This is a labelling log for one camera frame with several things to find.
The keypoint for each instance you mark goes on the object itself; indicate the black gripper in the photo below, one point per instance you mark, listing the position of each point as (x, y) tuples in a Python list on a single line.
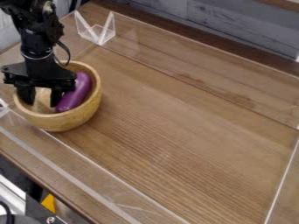
[(39, 73)]

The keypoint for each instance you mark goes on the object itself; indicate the brown wooden bowl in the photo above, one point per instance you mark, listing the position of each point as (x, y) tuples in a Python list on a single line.
[(43, 116)]

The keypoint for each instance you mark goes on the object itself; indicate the purple toy eggplant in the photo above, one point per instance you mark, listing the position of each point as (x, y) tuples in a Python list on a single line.
[(74, 98)]

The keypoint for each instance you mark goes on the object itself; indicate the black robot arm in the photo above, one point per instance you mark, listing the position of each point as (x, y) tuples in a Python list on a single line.
[(39, 27)]

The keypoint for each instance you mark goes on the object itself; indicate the yellow black device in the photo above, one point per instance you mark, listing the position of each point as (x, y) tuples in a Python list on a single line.
[(54, 205)]

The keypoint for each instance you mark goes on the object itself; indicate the clear acrylic corner bracket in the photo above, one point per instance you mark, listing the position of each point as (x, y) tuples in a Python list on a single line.
[(98, 34)]

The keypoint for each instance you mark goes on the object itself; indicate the clear acrylic tray wall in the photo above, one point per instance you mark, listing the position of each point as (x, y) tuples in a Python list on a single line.
[(194, 141)]

